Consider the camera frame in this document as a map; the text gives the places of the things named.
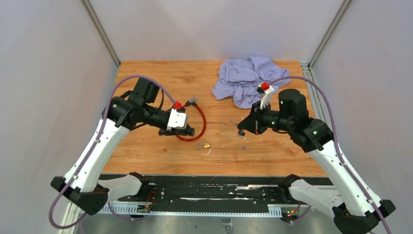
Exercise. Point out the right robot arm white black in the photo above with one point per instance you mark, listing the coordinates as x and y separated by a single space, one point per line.
354 208

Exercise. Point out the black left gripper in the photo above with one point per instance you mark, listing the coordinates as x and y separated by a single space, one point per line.
178 131

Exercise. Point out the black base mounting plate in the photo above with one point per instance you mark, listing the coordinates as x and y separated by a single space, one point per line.
212 194

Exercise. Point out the aluminium frame post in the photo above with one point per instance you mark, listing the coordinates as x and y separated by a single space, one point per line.
329 32
101 31

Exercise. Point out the crumpled lavender cloth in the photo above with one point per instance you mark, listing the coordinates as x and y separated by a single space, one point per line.
239 78

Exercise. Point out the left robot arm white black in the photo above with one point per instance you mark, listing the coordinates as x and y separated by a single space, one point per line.
148 103

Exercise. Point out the aluminium frame post right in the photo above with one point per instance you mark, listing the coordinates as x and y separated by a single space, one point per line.
329 32

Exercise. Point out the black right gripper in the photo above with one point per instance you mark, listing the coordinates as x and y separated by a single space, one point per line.
253 123

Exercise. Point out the aluminium frame post left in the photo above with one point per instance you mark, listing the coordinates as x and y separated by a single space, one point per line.
101 31

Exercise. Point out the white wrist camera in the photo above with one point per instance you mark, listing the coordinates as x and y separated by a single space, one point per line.
178 119
266 91

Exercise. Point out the silver key bunch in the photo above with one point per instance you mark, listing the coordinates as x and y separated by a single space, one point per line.
241 136

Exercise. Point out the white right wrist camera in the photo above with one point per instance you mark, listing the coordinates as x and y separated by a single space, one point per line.
266 91

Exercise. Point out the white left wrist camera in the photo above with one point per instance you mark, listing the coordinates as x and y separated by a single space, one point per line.
178 119

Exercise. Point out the small brass padlock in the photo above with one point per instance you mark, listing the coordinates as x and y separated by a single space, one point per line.
200 146

